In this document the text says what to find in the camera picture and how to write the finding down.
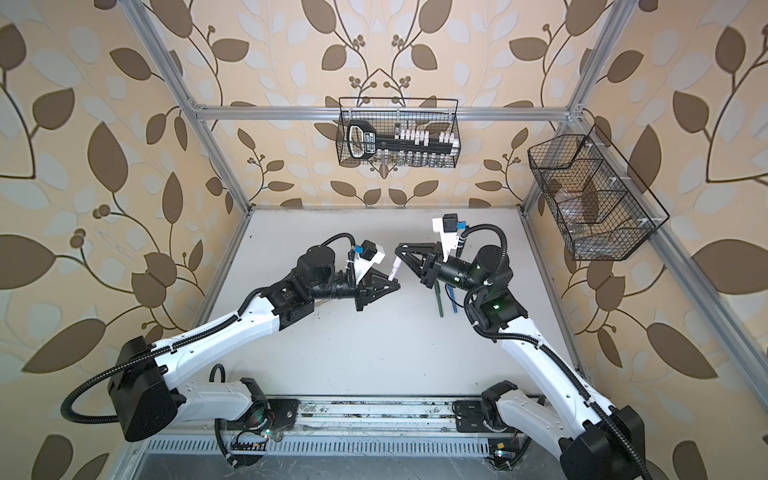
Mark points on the side wire basket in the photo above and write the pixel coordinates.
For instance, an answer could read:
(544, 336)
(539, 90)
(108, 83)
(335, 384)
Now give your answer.
(602, 210)

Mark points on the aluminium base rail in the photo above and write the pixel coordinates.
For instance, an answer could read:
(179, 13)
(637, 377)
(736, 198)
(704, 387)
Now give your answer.
(369, 427)

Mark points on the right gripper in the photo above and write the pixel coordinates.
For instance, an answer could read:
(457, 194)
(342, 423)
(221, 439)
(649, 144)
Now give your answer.
(427, 252)

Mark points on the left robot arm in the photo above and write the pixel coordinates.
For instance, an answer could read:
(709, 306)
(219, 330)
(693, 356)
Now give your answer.
(151, 386)

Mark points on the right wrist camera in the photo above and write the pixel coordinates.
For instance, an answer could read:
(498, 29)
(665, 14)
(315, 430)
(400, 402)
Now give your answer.
(450, 229)

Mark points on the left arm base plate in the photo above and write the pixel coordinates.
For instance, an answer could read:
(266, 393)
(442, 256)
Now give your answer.
(273, 414)

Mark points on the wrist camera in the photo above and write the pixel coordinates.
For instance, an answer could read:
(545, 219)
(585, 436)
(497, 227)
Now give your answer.
(450, 229)
(366, 255)

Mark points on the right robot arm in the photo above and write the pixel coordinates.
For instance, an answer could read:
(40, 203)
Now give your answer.
(589, 436)

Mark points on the green pen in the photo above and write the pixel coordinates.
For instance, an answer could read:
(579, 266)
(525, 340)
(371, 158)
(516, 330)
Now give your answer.
(437, 292)

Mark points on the back wire basket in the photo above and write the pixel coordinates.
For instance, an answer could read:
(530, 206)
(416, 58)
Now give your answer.
(385, 113)

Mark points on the black tool with sockets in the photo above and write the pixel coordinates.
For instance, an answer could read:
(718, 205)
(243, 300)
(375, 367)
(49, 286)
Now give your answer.
(365, 142)

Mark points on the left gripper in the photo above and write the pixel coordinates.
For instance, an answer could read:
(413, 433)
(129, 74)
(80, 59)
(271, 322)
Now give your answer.
(365, 287)

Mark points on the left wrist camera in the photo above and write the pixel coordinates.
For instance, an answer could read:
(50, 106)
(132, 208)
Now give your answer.
(366, 255)

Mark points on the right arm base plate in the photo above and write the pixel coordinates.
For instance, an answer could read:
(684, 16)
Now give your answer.
(483, 416)

